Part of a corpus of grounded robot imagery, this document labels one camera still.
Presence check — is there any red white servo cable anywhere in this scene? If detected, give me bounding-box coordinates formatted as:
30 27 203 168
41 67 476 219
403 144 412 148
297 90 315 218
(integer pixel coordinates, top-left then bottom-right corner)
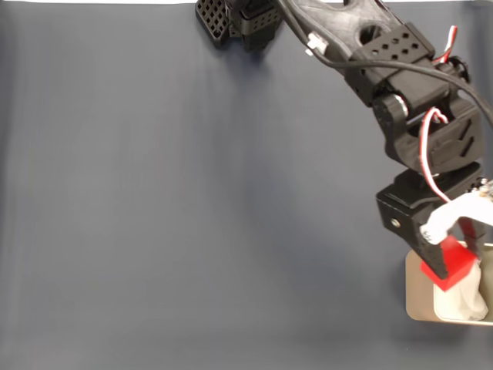
432 25 460 66
421 107 454 204

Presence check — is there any white crumpled paper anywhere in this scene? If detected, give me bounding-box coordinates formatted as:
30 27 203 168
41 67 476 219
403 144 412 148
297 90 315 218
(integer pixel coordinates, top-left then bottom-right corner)
434 261 488 321

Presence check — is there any black camera cable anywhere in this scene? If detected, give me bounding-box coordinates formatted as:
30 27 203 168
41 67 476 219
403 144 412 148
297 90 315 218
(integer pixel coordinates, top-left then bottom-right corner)
275 0 493 129

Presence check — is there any beige plastic box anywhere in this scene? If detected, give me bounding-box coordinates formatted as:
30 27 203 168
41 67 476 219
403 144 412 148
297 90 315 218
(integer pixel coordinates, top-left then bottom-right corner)
404 241 493 328

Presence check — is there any red cube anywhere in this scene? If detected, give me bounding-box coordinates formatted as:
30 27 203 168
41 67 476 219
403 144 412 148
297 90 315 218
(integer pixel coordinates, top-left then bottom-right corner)
419 235 477 292

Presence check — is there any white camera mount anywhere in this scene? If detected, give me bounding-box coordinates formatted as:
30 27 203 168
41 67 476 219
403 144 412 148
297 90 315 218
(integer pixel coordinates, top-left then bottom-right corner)
419 190 493 246

